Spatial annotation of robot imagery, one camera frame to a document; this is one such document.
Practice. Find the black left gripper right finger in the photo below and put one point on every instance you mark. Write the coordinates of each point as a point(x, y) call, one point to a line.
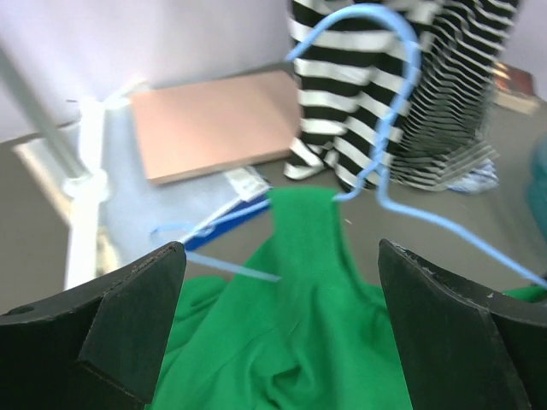
point(462, 345)

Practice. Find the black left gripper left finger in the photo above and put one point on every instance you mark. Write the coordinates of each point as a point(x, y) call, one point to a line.
point(99, 345)

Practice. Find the green tank top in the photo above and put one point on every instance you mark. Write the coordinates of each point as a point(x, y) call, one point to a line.
point(324, 342)

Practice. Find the blue white striped tank top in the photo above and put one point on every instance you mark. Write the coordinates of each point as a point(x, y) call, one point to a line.
point(480, 179)

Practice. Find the thin black white striped top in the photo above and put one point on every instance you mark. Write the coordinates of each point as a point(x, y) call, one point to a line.
point(444, 129)

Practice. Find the wide black white striped top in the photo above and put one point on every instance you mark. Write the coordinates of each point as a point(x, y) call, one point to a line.
point(347, 80)

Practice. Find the blue white folder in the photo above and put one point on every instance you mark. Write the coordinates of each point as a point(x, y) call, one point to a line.
point(140, 215)

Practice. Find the white rack base foot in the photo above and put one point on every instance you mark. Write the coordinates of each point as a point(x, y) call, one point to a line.
point(87, 192)

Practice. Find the teal transparent plastic basket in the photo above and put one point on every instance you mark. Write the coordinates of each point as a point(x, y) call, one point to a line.
point(536, 190)

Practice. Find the grey rack pole left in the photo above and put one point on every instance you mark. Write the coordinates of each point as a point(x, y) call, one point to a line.
point(37, 115)

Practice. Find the pink brown notebook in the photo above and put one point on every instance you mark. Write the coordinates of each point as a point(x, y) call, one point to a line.
point(192, 130)

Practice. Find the orange cover book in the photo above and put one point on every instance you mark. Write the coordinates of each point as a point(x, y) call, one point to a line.
point(514, 89)

